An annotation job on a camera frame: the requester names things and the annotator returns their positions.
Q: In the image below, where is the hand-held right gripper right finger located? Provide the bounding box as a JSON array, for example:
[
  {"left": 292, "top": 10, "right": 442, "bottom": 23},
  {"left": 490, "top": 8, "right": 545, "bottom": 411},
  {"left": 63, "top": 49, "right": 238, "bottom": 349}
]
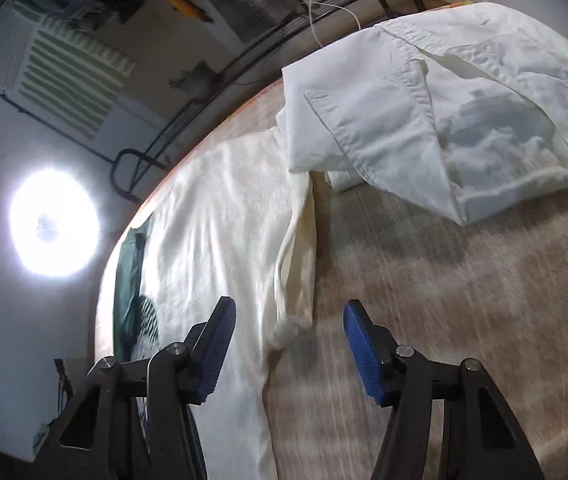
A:
[{"left": 342, "top": 299, "right": 547, "bottom": 480}]

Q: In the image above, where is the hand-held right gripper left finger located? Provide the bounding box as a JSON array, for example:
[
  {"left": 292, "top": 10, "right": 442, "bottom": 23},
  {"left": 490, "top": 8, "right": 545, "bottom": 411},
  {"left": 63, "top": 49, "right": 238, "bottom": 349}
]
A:
[{"left": 30, "top": 296, "right": 237, "bottom": 480}]

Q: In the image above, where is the round bright lamp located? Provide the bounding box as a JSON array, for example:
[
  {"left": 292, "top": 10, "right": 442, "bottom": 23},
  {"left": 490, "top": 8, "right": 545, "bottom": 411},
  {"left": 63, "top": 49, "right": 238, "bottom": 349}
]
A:
[{"left": 9, "top": 169, "right": 101, "bottom": 277}]

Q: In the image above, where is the green striped air conditioner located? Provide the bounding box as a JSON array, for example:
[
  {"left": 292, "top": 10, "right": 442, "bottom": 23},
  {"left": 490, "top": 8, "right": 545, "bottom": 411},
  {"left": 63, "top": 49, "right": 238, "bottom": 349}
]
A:
[{"left": 0, "top": 0, "right": 137, "bottom": 137}]

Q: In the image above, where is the cream printed t-shirt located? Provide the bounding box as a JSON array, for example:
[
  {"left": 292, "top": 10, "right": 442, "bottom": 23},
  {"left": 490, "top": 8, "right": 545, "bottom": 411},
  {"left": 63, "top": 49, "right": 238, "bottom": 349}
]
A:
[{"left": 95, "top": 127, "right": 317, "bottom": 480}]

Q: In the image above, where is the white cord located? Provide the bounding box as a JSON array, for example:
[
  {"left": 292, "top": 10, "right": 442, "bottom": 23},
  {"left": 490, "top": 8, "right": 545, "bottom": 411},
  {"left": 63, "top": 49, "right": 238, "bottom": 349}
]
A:
[{"left": 300, "top": 0, "right": 363, "bottom": 46}]

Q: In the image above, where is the white collared shirt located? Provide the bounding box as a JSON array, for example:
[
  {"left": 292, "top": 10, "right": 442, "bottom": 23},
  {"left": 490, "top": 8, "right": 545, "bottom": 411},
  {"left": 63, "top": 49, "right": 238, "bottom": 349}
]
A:
[{"left": 276, "top": 1, "right": 568, "bottom": 226}]

